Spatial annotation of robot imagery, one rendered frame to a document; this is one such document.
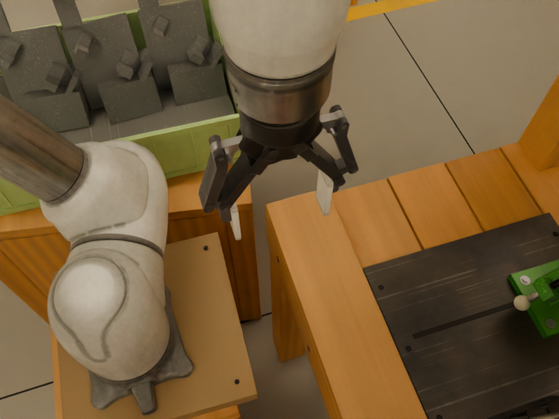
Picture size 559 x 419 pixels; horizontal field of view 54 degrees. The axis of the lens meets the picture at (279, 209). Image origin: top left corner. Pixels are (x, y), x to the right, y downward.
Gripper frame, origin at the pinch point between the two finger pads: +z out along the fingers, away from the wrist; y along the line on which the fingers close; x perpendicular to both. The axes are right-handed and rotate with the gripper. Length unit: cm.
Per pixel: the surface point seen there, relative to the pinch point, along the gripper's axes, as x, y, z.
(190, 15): -75, -2, 30
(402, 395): 18.5, -16.4, 41.3
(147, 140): -46, 15, 37
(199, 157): -46, 5, 47
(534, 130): -23, -66, 36
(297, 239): -16.0, -8.9, 41.3
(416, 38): -149, -119, 131
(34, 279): -44, 55, 78
